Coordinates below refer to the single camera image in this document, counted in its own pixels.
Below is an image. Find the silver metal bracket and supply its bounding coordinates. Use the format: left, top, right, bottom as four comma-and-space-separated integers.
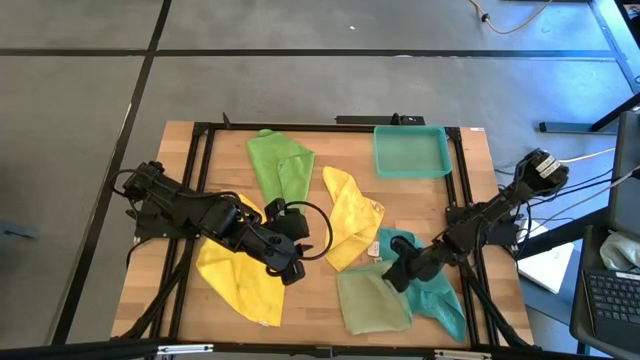
156, 343, 215, 356
433, 349, 492, 360

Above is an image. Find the plain yellow microfiber towel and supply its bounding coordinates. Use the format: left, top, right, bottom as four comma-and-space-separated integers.
195, 193, 286, 328

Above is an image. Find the yellow floor cable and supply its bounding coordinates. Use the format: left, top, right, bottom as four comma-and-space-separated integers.
468, 0, 554, 36

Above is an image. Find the dark laptop with keyboard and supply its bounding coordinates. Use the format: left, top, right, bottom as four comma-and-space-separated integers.
569, 224, 640, 360

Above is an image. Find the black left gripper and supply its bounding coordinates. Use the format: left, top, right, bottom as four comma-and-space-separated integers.
219, 204, 315, 287

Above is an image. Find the yellow towel with white label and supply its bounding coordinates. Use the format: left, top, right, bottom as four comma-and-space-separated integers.
322, 165, 386, 273

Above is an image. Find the pale green teal-edged towel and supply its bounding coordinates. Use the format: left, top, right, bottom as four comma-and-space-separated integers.
335, 259, 414, 336

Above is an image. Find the teal plastic tray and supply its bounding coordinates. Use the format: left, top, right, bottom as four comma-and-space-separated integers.
373, 124, 454, 180

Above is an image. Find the white flat box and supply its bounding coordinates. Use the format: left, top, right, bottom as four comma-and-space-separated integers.
516, 219, 576, 295

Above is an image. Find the dark metal stand base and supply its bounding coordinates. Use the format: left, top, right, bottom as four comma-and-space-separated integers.
538, 92, 640, 135

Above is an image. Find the yellow plug with cream cable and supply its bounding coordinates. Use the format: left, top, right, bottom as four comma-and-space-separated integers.
558, 147, 617, 165

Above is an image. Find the black diagonal desk bar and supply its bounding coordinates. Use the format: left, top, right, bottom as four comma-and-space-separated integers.
513, 207, 610, 261

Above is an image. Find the grey crumpled cloth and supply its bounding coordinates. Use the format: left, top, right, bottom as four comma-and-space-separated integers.
598, 232, 640, 274

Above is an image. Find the teal microfiber towel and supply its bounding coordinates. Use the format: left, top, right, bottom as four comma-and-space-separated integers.
377, 227, 467, 344

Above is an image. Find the black bar device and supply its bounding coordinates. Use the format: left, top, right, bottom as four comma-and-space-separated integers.
335, 113, 426, 126

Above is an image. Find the bright green microfiber towel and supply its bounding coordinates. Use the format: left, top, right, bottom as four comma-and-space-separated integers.
246, 128, 316, 217

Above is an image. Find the black aluminium table frame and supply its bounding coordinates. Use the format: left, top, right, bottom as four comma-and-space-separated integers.
112, 112, 534, 351

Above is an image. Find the black rig beam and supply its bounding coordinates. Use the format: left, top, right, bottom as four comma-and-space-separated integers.
0, 338, 640, 360

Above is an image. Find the grey monitor back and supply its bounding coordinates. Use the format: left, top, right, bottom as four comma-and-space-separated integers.
607, 109, 640, 236

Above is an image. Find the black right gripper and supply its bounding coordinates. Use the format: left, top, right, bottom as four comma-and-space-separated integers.
382, 234, 457, 295

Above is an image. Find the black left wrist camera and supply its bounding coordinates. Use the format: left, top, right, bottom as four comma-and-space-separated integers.
263, 197, 311, 242

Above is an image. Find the black left camera cable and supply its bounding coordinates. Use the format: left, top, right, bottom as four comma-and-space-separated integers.
277, 200, 335, 262

